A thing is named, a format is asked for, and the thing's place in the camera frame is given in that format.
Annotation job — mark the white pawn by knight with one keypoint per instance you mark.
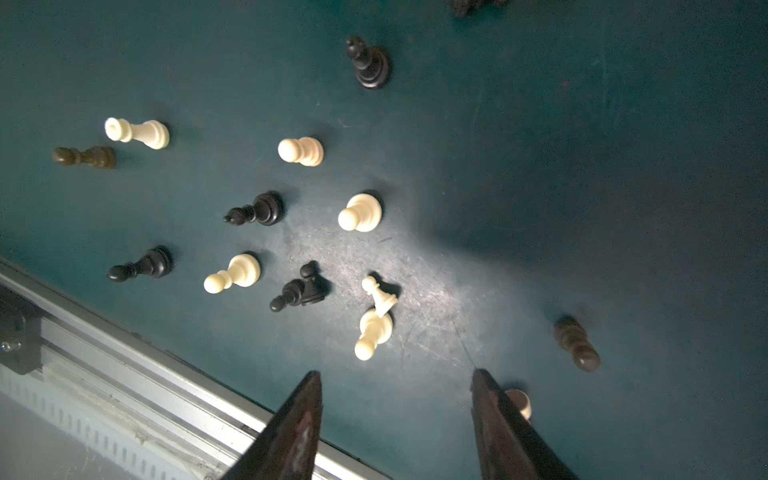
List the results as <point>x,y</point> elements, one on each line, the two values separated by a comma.
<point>375,330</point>

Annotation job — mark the brown pawn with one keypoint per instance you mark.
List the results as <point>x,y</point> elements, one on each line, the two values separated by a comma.
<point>99,157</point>
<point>572,338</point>

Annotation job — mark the white lying piece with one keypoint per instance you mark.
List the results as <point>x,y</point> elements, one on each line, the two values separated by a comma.
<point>521,401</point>

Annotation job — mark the black pawn front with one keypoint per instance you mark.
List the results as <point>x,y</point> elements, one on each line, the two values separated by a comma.
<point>155,263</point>

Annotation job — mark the black bishop chess piece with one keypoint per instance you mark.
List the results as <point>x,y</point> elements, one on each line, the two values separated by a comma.
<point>372,66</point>

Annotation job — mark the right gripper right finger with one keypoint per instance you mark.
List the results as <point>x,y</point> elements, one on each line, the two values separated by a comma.
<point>508,446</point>

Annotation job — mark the black pawn chess piece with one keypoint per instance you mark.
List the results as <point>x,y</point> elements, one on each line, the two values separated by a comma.
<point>266,209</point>

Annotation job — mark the white rook chess piece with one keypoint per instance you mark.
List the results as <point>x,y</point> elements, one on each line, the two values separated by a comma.
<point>152,133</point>

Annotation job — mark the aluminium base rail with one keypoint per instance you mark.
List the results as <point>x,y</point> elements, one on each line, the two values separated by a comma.
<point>84,399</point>

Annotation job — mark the white pawn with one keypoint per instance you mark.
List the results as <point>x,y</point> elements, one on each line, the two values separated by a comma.
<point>306,151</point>
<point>375,330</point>
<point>244,270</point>
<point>363,213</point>

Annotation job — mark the black pawn pair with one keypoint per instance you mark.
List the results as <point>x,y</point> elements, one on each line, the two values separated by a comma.
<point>309,288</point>

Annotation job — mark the brown pawn left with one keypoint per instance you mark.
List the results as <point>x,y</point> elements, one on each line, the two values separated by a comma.
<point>99,157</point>

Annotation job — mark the brown pawn right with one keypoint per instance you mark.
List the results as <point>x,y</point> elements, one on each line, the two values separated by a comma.
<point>572,338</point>

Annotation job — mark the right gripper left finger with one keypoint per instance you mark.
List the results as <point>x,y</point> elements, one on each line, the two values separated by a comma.
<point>287,447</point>

